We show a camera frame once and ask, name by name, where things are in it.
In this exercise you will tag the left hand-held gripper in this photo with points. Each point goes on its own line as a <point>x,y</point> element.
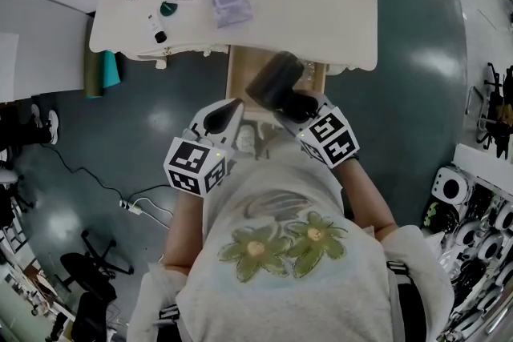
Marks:
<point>192,164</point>

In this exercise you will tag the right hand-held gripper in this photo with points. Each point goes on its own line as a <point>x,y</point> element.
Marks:
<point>328,136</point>

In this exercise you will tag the black hair dryer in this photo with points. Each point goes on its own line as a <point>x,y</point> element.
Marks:
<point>276,80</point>

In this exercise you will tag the large wooden drawer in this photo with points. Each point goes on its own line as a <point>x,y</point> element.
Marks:
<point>240,68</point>

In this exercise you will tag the person's right forearm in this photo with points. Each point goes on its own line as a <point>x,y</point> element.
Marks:
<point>364,204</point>

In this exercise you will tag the person's left forearm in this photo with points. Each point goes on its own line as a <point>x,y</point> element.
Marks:
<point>184,236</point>

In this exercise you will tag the white ornate dressing table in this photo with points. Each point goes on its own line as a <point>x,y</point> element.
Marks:
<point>300,12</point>

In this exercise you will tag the person's left white shoe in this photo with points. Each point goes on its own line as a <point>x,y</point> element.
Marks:
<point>246,138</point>

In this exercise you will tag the white bottle with black cap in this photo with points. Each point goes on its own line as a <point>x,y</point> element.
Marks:
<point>154,26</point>

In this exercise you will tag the teal rolled mat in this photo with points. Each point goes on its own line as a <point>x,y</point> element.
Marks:
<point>111,68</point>

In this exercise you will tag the white power strip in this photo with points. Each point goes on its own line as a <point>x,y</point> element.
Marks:
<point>130,206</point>

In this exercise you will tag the dark green compact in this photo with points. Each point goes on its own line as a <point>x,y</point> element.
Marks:
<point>168,9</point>

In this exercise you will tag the olive rolled mat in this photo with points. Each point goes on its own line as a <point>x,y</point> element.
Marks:
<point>93,76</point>

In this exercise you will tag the white round device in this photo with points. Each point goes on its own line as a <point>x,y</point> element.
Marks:
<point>451,185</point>

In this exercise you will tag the person's white flower shirt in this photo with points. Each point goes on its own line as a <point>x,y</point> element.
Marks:
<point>280,292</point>

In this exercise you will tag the black office chair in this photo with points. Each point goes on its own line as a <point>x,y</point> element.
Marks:
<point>497,120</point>
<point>88,272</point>

